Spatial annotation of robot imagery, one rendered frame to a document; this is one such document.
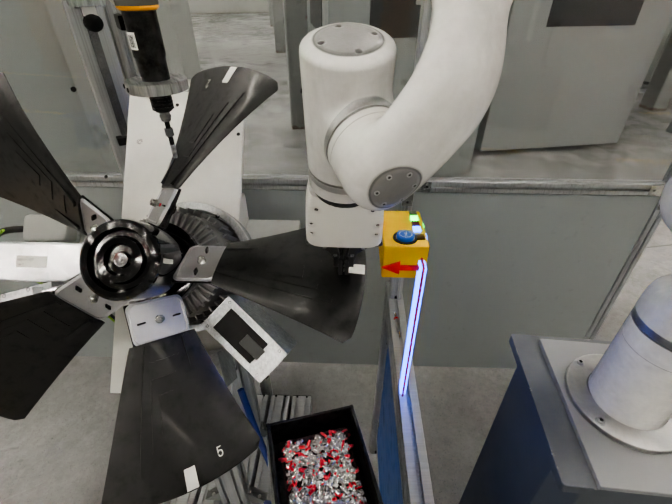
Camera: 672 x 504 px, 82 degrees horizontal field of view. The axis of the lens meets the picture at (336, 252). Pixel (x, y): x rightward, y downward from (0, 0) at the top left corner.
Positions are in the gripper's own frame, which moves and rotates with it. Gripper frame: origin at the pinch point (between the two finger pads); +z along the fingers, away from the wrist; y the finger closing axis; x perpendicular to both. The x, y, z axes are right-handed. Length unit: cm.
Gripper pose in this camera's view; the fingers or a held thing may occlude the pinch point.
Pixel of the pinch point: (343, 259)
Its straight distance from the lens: 57.9
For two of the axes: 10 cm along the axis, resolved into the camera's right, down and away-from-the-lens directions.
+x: -0.3, 8.0, -6.0
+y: -10.0, -0.2, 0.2
